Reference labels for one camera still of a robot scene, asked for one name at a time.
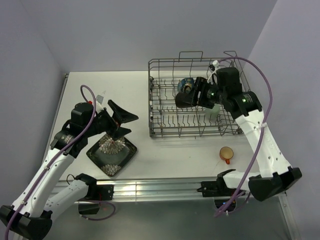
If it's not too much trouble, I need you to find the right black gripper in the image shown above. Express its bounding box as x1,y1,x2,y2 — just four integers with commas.
183,76,227,109

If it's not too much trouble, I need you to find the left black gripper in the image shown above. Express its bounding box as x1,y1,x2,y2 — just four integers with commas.
84,100,138,141

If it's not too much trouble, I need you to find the mint green cup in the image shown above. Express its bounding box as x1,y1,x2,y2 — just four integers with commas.
205,104,220,121

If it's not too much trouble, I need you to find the blue patterned bowl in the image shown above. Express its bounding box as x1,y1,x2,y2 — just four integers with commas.
177,77,195,93

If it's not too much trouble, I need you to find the black ceramic mug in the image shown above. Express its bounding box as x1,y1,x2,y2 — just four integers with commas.
175,92,193,109

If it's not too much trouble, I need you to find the small orange cup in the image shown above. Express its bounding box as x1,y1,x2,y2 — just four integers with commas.
219,146,234,165

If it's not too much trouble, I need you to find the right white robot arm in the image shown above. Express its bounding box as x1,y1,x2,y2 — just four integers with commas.
192,67,302,202

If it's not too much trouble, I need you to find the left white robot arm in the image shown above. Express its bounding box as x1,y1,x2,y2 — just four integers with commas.
0,100,138,240

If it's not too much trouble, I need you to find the black floral square plate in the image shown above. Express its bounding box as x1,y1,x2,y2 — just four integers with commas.
86,134,138,178

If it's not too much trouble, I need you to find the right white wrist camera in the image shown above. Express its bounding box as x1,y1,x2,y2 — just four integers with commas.
207,60,222,84

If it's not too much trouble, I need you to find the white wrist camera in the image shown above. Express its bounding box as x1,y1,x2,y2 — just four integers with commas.
207,60,222,84
95,95,105,114

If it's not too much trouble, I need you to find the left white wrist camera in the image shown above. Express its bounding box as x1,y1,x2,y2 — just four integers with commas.
95,95,105,114

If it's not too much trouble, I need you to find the grey wire dish rack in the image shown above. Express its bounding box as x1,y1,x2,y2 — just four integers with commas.
148,51,250,138

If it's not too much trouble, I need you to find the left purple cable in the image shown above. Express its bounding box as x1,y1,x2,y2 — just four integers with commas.
4,85,116,238

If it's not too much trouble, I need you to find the purple cable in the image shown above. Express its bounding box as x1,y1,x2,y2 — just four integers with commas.
4,85,116,238
213,56,273,218

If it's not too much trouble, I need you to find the aluminium table edge rail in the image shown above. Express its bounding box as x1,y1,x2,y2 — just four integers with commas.
19,178,287,203

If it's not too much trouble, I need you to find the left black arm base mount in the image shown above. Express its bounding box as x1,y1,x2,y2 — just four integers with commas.
78,184,114,216

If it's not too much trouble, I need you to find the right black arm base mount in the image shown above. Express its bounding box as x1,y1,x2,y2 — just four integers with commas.
196,169,246,216

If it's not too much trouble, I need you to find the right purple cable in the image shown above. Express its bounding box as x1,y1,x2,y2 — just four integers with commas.
213,56,273,218

